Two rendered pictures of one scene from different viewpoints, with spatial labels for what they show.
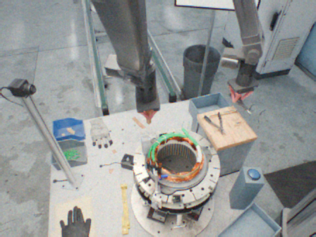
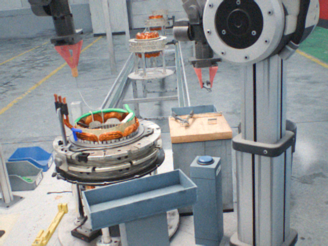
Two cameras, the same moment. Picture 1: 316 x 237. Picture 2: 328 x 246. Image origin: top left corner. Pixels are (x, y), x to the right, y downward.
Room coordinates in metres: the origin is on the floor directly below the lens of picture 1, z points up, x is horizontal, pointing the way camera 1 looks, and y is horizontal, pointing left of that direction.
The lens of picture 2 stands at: (-0.57, -0.58, 1.50)
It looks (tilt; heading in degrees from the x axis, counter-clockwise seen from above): 19 degrees down; 18
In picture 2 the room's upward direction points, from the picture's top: 5 degrees counter-clockwise
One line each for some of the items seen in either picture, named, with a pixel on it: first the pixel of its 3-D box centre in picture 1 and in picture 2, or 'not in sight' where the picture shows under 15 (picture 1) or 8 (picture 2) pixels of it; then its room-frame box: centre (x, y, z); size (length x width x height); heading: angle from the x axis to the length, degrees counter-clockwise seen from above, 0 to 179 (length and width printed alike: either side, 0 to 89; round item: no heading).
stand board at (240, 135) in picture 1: (225, 126); (198, 126); (0.67, -0.30, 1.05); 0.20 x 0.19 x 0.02; 18
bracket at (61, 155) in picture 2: (157, 200); (64, 160); (0.32, 0.00, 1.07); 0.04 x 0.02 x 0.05; 64
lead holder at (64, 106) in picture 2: (154, 167); (61, 108); (0.37, 0.01, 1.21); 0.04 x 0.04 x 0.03; 16
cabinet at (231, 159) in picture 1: (219, 145); (200, 166); (0.67, -0.30, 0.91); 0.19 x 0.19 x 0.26; 18
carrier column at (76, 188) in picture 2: not in sight; (76, 191); (0.45, 0.06, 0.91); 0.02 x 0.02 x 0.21
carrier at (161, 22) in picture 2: not in sight; (157, 30); (4.72, 1.12, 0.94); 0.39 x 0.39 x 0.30
